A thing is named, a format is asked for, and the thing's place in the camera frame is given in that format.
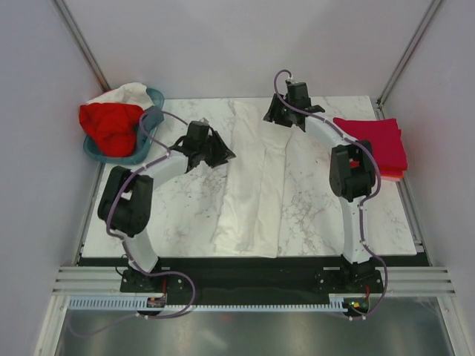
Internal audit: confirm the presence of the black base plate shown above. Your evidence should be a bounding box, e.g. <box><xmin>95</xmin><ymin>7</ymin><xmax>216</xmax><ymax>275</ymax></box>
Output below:
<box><xmin>120</xmin><ymin>257</ymin><xmax>384</xmax><ymax>304</ymax></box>

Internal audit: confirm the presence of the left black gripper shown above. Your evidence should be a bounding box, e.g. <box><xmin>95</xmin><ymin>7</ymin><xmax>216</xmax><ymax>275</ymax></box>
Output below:
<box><xmin>198</xmin><ymin>131</ymin><xmax>235</xmax><ymax>169</ymax></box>

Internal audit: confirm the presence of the left aluminium corner post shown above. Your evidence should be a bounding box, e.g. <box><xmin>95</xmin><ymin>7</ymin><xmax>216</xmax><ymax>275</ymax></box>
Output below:
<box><xmin>51</xmin><ymin>0</ymin><xmax>111</xmax><ymax>92</ymax></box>

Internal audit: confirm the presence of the white robot print t shirt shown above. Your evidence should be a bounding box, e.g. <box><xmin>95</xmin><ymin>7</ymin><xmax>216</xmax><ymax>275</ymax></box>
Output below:
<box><xmin>213</xmin><ymin>102</ymin><xmax>292</xmax><ymax>258</ymax></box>

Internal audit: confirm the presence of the grey blue t shirt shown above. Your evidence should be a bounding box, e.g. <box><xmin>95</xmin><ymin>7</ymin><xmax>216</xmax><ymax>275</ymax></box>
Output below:
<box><xmin>137</xmin><ymin>106</ymin><xmax>164</xmax><ymax>146</ymax></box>

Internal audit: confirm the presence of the plain white t shirt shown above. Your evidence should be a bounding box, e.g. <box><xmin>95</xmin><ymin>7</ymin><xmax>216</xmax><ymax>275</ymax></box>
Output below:
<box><xmin>86</xmin><ymin>82</ymin><xmax>154</xmax><ymax>110</ymax></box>

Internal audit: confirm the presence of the right aluminium corner post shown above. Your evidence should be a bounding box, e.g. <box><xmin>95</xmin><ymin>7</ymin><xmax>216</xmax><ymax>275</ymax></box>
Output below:
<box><xmin>375</xmin><ymin>0</ymin><xmax>445</xmax><ymax>110</ymax></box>

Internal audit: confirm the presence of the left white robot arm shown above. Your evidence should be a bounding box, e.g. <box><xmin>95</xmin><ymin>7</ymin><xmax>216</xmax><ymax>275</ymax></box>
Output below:
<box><xmin>97</xmin><ymin>121</ymin><xmax>236</xmax><ymax>291</ymax></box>

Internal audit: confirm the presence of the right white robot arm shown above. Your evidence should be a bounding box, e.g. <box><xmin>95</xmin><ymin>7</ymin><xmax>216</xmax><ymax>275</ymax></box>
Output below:
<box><xmin>263</xmin><ymin>78</ymin><xmax>381</xmax><ymax>265</ymax></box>

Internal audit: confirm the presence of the teal laundry basket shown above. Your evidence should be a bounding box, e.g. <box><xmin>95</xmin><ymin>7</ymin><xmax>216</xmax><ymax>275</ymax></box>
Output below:
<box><xmin>83</xmin><ymin>86</ymin><xmax>164</xmax><ymax>165</ymax></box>

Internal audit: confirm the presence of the folded magenta t shirt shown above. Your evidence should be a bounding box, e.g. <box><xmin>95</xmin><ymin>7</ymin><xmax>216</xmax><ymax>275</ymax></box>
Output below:
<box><xmin>333</xmin><ymin>117</ymin><xmax>407</xmax><ymax>174</ymax></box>

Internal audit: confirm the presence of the aluminium cross rail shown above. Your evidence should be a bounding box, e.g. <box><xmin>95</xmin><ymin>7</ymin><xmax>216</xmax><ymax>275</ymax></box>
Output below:
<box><xmin>53</xmin><ymin>266</ymin><xmax>456</xmax><ymax>297</ymax></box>

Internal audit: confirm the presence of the white slotted cable duct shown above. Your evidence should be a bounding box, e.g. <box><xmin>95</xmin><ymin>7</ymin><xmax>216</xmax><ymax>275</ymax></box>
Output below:
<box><xmin>68</xmin><ymin>294</ymin><xmax>370</xmax><ymax>312</ymax></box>

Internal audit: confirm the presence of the left aluminium side rail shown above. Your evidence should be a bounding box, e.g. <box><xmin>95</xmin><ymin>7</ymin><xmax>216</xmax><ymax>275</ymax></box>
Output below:
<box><xmin>33</xmin><ymin>163</ymin><xmax>104</xmax><ymax>355</ymax></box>

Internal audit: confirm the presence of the aluminium corner post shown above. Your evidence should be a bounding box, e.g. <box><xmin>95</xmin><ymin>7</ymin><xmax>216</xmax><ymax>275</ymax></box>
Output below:
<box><xmin>51</xmin><ymin>0</ymin><xmax>111</xmax><ymax>92</ymax></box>
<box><xmin>375</xmin><ymin>0</ymin><xmax>445</xmax><ymax>110</ymax></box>

